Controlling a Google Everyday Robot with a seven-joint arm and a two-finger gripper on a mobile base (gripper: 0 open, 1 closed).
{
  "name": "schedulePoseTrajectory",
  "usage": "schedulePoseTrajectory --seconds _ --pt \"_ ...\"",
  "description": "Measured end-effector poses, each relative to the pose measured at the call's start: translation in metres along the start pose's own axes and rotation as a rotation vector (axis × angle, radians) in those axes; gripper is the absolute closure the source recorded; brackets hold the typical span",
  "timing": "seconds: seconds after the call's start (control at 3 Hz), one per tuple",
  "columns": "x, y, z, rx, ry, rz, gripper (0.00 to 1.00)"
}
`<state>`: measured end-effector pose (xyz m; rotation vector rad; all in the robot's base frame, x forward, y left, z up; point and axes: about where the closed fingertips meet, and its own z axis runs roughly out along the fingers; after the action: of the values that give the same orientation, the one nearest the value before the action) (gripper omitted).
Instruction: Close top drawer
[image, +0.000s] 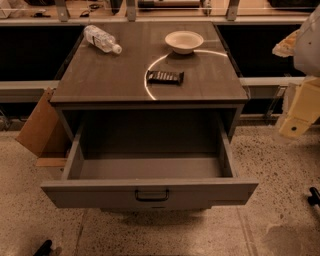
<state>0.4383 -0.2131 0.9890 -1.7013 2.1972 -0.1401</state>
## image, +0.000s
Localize black caster lower left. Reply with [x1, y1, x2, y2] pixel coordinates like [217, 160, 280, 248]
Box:
[33, 240, 52, 256]

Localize dark wooden cabinet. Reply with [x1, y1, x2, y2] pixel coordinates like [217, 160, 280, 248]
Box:
[51, 22, 248, 136]

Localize black caster right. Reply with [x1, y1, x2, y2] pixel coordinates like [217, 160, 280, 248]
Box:
[307, 187, 320, 206]

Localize black drawer handle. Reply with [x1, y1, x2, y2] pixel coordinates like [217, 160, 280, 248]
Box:
[135, 190, 169, 202]

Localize black caster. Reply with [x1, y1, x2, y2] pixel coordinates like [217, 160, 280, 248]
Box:
[33, 240, 52, 256]
[307, 187, 320, 206]

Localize clear plastic water bottle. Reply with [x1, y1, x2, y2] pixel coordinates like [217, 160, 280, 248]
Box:
[84, 25, 122, 54]

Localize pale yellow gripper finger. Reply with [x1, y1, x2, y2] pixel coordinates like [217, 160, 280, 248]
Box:
[272, 30, 300, 58]

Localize brown cardboard piece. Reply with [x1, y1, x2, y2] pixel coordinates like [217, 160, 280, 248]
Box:
[16, 88, 71, 167]

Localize white ceramic bowl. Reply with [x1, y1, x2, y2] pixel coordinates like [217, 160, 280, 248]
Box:
[165, 31, 204, 55]

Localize black snack bar packet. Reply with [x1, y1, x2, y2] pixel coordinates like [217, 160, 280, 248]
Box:
[146, 70, 184, 85]

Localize grey top drawer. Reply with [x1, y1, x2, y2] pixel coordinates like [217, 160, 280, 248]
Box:
[41, 110, 258, 211]

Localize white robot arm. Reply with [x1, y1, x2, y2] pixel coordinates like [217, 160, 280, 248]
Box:
[272, 6, 320, 139]

